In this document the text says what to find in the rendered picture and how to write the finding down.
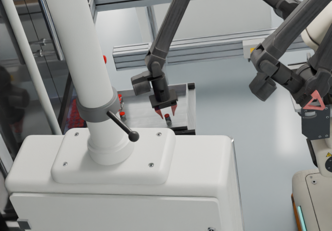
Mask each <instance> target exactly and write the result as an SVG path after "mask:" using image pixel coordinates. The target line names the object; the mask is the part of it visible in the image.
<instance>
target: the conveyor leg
mask: <svg viewBox="0 0 332 231"><path fill-rule="evenodd" d="M144 9H145V14H146V19H147V23H148V28H149V33H150V37H151V42H152V43H153V41H154V40H155V38H156V36H157V33H158V31H159V30H158V25H157V21H156V16H155V11H154V5H149V6H144ZM162 72H164V73H165V76H166V80H167V84H168V85H169V81H168V77H167V72H166V66H163V68H162Z"/></svg>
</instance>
